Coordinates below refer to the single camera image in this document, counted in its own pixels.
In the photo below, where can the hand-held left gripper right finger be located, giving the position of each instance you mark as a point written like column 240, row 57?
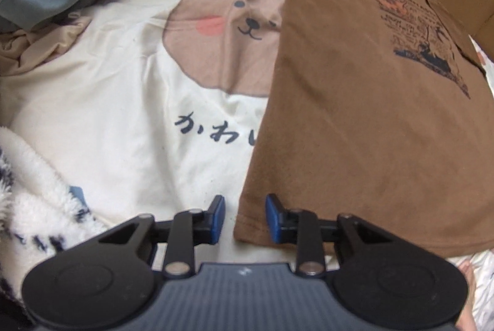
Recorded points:
column 272, row 218

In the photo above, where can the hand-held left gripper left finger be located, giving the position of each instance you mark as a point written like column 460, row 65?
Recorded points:
column 218, row 217

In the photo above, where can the brown printed t-shirt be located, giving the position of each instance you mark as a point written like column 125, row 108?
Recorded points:
column 347, row 103

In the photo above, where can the cream bear print bedsheet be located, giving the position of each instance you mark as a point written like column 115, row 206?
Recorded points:
column 127, row 114

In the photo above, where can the white fluffy patterned blanket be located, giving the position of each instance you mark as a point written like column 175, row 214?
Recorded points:
column 27, row 184

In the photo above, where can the person's foot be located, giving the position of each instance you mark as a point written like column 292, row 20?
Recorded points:
column 467, row 296

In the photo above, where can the beige crumpled cloth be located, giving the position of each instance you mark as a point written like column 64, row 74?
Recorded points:
column 34, row 45

